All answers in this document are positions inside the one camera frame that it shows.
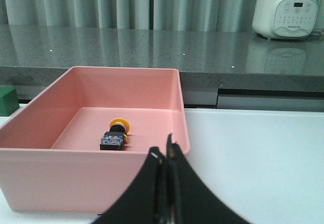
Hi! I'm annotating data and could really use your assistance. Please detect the green wooden cube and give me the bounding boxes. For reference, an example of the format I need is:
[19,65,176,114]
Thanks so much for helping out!
[0,87,20,117]

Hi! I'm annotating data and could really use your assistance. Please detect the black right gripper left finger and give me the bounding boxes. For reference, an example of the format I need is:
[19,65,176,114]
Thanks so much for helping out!
[95,146,168,223]

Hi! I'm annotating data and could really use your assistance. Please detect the yellow push button switch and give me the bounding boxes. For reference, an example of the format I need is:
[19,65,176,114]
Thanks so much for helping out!
[100,118,130,151]

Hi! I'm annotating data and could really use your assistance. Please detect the grey pleated curtain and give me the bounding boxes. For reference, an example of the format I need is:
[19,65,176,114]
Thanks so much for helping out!
[1,0,256,32]

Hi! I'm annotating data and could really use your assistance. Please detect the white blender appliance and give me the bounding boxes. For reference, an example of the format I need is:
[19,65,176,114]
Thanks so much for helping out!
[252,0,319,40]

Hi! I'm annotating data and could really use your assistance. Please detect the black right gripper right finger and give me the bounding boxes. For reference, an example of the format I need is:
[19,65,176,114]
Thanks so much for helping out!
[166,134,248,223]

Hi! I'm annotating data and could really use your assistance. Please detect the grey stone counter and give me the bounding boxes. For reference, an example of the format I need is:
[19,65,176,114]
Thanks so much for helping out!
[1,25,323,92]

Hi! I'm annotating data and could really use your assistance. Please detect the pink plastic bin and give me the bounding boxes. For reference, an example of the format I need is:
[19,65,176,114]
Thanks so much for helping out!
[1,66,190,213]

